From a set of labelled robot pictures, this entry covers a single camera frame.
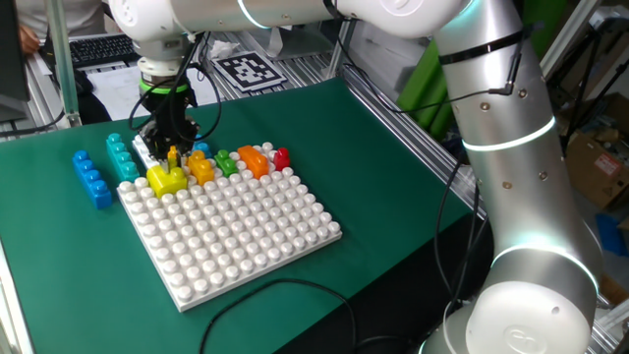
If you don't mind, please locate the blue four-stud block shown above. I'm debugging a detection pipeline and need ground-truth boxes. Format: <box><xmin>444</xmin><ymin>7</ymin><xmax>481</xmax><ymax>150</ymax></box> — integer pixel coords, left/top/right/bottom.
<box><xmin>72</xmin><ymin>149</ymin><xmax>113</xmax><ymax>210</ymax></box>

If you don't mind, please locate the person's hand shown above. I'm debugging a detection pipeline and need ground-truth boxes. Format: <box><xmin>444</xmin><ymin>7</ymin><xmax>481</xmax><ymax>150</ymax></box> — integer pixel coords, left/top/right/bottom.
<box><xmin>18</xmin><ymin>23</ymin><xmax>41</xmax><ymax>54</ymax></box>

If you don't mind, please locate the person in white shirt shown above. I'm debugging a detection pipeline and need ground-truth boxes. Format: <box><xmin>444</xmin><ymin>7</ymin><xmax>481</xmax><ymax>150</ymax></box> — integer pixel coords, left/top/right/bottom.
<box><xmin>14</xmin><ymin>0</ymin><xmax>112</xmax><ymax>38</ymax></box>

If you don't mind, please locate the small red block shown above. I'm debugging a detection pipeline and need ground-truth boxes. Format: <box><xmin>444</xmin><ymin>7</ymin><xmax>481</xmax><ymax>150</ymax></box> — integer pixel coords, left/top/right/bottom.
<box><xmin>272</xmin><ymin>147</ymin><xmax>291</xmax><ymax>172</ymax></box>

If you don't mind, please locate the brown cardboard box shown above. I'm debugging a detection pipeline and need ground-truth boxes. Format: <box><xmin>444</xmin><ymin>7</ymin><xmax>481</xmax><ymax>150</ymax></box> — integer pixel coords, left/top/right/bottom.
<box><xmin>564</xmin><ymin>130</ymin><xmax>629</xmax><ymax>210</ymax></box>

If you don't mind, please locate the black computer mouse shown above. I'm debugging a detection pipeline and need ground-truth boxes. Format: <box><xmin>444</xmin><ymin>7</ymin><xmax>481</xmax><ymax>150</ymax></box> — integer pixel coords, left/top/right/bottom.
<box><xmin>73</xmin><ymin>68</ymin><xmax>95</xmax><ymax>97</ymax></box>

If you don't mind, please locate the aluminium frame post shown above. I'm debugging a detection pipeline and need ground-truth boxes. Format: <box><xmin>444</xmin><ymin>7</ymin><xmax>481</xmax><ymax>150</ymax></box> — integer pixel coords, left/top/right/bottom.
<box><xmin>326</xmin><ymin>19</ymin><xmax>358</xmax><ymax>80</ymax></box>
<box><xmin>44</xmin><ymin>0</ymin><xmax>83</xmax><ymax>128</ymax></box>

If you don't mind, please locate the orange curved block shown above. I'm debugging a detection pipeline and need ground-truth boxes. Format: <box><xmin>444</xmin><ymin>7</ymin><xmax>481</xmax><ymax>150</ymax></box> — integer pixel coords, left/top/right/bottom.
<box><xmin>236</xmin><ymin>145</ymin><xmax>270</xmax><ymax>180</ymax></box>

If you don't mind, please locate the white studded baseplate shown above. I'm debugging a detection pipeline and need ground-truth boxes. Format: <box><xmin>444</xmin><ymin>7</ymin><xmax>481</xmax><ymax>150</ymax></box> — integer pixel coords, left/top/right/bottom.
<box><xmin>116</xmin><ymin>141</ymin><xmax>343</xmax><ymax>314</ymax></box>

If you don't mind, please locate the white printed paper sheet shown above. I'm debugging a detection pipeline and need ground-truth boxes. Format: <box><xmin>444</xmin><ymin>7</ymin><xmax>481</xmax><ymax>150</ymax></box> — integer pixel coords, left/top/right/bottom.
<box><xmin>86</xmin><ymin>63</ymin><xmax>225</xmax><ymax>122</ymax></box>

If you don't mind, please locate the teal four-stud block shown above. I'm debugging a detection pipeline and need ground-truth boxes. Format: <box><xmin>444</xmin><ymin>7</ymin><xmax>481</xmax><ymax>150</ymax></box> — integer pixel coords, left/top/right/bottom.
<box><xmin>105</xmin><ymin>132</ymin><xmax>142</xmax><ymax>184</ymax></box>

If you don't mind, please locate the crumpled white tissue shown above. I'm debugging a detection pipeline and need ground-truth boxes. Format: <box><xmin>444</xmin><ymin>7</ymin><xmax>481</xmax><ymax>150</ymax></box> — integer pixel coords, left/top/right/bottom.
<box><xmin>209</xmin><ymin>39</ymin><xmax>241</xmax><ymax>60</ymax></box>

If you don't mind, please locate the black cable on table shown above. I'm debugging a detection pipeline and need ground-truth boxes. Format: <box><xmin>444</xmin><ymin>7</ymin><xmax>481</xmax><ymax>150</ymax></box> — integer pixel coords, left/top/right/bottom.
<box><xmin>199</xmin><ymin>277</ymin><xmax>419</xmax><ymax>354</ymax></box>

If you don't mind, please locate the green table mat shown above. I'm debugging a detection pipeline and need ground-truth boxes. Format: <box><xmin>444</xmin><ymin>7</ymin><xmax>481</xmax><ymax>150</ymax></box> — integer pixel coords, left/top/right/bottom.
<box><xmin>0</xmin><ymin>77</ymin><xmax>473</xmax><ymax>354</ymax></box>

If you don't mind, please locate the black tripod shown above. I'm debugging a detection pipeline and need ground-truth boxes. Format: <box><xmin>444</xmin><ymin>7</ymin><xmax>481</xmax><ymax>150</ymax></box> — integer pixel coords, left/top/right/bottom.
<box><xmin>544</xmin><ymin>29</ymin><xmax>629</xmax><ymax>158</ymax></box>

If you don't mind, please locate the orange-yellow two-stud block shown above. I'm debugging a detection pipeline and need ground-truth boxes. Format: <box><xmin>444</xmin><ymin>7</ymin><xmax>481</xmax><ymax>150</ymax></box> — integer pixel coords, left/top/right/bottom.
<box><xmin>186</xmin><ymin>149</ymin><xmax>216</xmax><ymax>187</ymax></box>

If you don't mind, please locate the green two-stud block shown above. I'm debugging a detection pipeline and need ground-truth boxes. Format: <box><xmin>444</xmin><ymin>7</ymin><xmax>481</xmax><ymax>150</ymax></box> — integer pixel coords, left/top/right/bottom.
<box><xmin>213</xmin><ymin>148</ymin><xmax>240</xmax><ymax>178</ymax></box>

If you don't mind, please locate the black keyboard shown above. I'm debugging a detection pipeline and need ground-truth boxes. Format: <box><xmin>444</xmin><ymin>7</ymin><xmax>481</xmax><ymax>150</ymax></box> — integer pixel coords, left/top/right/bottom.
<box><xmin>41</xmin><ymin>33</ymin><xmax>142</xmax><ymax>70</ymax></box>

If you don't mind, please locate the black white fiducial marker board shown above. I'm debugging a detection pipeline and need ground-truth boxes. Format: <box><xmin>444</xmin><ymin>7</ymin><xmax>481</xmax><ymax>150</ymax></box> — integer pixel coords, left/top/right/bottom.
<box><xmin>211</xmin><ymin>50</ymin><xmax>289</xmax><ymax>93</ymax></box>

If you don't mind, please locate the black desk pad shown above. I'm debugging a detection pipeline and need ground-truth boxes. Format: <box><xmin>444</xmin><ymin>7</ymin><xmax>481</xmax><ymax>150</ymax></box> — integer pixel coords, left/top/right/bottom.
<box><xmin>76</xmin><ymin>91</ymin><xmax>113</xmax><ymax>126</ymax></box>

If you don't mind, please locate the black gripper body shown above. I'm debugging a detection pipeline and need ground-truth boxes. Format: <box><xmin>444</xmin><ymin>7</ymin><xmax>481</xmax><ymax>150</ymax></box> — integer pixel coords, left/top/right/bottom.
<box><xmin>141</xmin><ymin>88</ymin><xmax>199</xmax><ymax>132</ymax></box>

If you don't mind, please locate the dark monitor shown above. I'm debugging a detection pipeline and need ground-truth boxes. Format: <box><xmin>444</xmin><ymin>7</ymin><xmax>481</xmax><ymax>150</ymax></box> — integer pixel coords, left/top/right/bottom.
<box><xmin>0</xmin><ymin>0</ymin><xmax>30</xmax><ymax>123</ymax></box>

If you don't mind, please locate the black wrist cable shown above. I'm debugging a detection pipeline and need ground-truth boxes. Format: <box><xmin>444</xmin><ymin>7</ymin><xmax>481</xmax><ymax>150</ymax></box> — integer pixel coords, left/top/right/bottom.
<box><xmin>128</xmin><ymin>31</ymin><xmax>223</xmax><ymax>144</ymax></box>

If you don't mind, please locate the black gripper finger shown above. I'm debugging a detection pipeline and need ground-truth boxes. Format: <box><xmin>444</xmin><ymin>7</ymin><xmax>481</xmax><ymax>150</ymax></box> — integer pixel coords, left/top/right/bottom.
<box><xmin>138</xmin><ymin>118</ymin><xmax>167</xmax><ymax>166</ymax></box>
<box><xmin>169</xmin><ymin>116</ymin><xmax>200</xmax><ymax>161</ymax></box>

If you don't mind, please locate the lime yellow sloped block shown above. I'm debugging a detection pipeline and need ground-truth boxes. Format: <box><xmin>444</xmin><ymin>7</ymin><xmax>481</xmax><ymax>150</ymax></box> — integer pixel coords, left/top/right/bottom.
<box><xmin>145</xmin><ymin>164</ymin><xmax>189</xmax><ymax>200</ymax></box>

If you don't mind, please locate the white four-stud block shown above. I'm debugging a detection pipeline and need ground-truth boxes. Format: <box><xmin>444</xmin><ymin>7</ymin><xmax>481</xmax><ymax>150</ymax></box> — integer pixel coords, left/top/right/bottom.
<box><xmin>132</xmin><ymin>135</ymin><xmax>159</xmax><ymax>170</ymax></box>

